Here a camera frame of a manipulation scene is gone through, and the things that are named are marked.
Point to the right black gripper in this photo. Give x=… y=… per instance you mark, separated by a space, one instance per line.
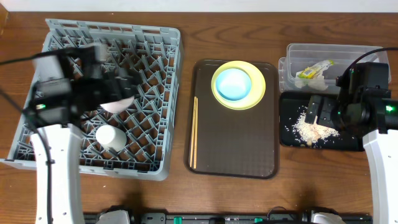
x=333 y=111

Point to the white tissue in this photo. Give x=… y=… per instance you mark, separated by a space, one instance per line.
x=317 y=83

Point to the pale green cup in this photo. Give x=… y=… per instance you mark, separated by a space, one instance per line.
x=110 y=137

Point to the leftover rice food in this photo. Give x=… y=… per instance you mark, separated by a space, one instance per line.
x=308 y=134

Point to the green snack wrapper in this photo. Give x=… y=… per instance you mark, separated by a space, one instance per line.
x=315 y=70

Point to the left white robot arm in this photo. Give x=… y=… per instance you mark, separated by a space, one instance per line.
x=56 y=140

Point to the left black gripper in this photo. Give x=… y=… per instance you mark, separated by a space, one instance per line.
x=109 y=86

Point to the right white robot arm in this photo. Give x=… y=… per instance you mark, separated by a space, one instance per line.
x=374 y=120

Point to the black waste tray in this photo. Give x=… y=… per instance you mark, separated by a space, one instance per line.
x=289 y=102

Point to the yellow round plate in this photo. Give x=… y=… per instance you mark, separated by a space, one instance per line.
x=258 y=87

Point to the dark brown serving tray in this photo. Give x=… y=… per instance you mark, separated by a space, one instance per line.
x=235 y=143

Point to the light blue bowl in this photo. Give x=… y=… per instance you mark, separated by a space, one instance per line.
x=233 y=84

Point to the grey plastic dishwasher rack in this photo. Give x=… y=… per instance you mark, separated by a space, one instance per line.
x=156 y=53

